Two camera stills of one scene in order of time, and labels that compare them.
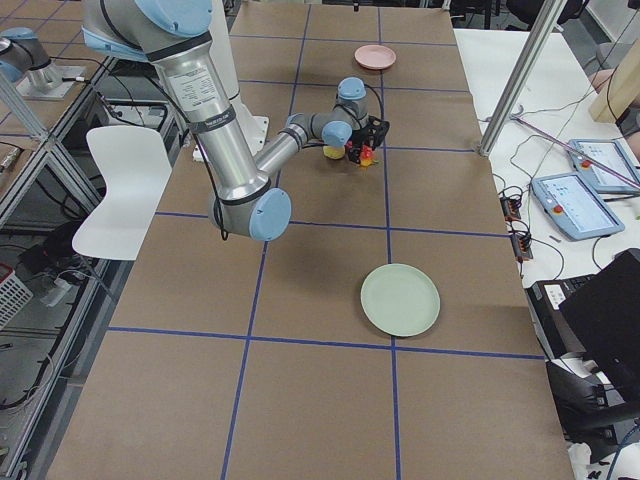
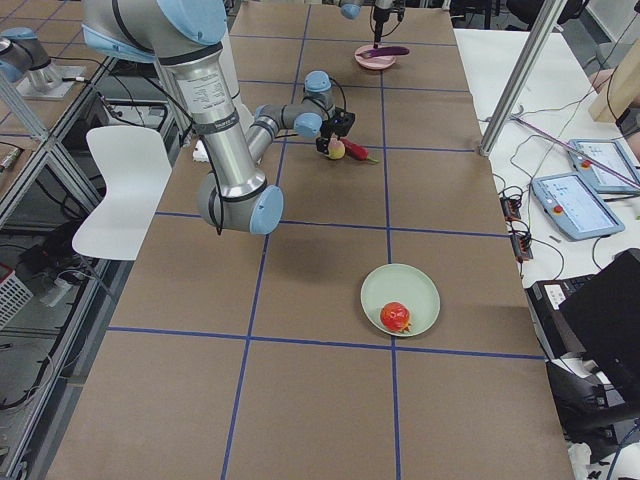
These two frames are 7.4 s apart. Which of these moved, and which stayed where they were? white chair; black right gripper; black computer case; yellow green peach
Moved: black right gripper
Stayed: black computer case; yellow green peach; white chair
